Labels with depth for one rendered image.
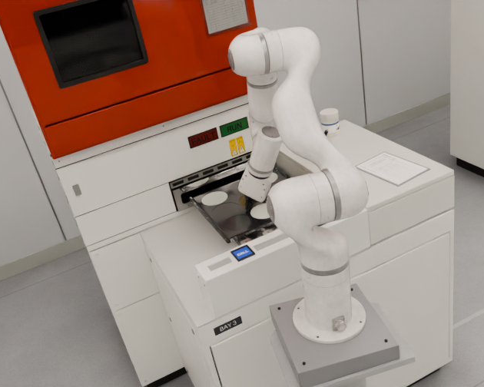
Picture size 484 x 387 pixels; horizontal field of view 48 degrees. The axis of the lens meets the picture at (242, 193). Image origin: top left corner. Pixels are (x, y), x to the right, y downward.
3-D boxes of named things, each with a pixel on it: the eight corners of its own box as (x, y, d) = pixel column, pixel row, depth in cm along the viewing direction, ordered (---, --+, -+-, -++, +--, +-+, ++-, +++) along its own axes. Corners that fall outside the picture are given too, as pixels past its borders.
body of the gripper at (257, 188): (241, 167, 179) (235, 192, 186) (268, 180, 176) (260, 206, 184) (252, 157, 184) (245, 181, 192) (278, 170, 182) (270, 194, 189)
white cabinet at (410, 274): (187, 380, 248) (138, 233, 208) (362, 293, 276) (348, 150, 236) (248, 497, 195) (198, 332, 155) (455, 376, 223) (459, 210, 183)
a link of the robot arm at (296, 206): (357, 268, 129) (353, 180, 118) (283, 287, 127) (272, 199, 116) (338, 242, 140) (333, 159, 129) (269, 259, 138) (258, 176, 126)
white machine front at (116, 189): (87, 249, 204) (49, 154, 185) (276, 174, 228) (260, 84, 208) (88, 253, 201) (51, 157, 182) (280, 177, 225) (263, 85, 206)
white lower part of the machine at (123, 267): (111, 312, 300) (60, 184, 260) (243, 254, 324) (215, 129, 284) (147, 401, 242) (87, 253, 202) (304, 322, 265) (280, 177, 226)
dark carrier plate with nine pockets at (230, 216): (193, 199, 207) (193, 197, 207) (272, 168, 217) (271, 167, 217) (229, 239, 179) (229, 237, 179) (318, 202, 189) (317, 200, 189)
